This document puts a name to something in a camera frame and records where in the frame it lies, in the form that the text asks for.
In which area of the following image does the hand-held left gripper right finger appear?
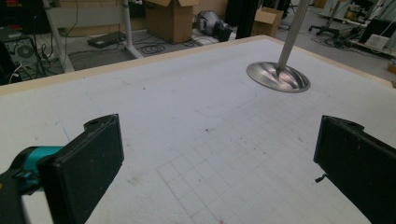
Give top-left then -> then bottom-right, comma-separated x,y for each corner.
313,115 -> 396,224

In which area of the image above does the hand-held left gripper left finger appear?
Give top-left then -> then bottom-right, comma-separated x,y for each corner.
36,113 -> 125,224

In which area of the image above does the small white box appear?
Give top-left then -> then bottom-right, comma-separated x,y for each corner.
364,34 -> 390,50

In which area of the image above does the metal stand with round base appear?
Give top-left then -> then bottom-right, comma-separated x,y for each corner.
246,0 -> 312,93

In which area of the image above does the black monitor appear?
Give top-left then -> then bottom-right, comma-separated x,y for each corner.
358,18 -> 396,45

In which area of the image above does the computer tower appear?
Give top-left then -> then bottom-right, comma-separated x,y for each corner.
4,36 -> 40,75

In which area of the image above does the office chair base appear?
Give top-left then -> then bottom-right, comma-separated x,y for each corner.
307,24 -> 341,37

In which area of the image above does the black flat device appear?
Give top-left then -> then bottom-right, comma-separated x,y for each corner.
87,31 -> 127,49

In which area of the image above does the white-legged desk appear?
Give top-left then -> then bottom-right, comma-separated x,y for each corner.
43,0 -> 144,73

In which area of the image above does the small cardboard box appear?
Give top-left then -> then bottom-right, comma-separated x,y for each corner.
250,7 -> 285,39

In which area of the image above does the large open cardboard box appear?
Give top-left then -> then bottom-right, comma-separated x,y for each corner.
144,0 -> 200,45

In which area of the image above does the white sheet on floor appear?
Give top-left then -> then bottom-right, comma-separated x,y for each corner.
190,28 -> 237,43

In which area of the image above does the black upright pillar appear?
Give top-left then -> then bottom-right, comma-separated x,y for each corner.
224,0 -> 261,40

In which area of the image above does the grey and black bag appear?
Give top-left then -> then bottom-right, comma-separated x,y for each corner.
195,9 -> 233,42

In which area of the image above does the coiled black cable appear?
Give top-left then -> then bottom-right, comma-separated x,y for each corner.
138,43 -> 166,56

